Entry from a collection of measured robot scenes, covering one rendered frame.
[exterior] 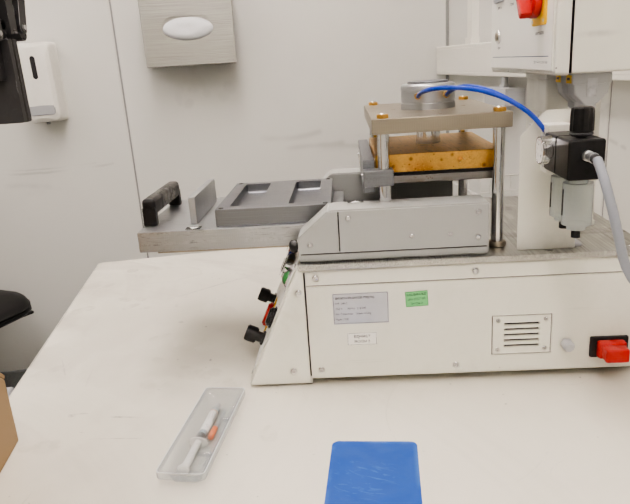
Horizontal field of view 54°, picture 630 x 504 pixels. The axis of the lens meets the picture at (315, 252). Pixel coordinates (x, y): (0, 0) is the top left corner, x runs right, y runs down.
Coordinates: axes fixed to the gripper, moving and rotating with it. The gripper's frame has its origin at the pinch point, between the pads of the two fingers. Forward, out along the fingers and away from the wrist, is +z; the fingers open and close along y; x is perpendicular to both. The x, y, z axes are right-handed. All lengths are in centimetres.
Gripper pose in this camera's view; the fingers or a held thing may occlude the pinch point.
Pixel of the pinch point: (3, 82)
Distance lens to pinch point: 62.5
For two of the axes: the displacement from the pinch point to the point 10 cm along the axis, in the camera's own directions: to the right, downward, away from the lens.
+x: 10.0, -0.5, -0.7
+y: -0.5, 2.9, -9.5
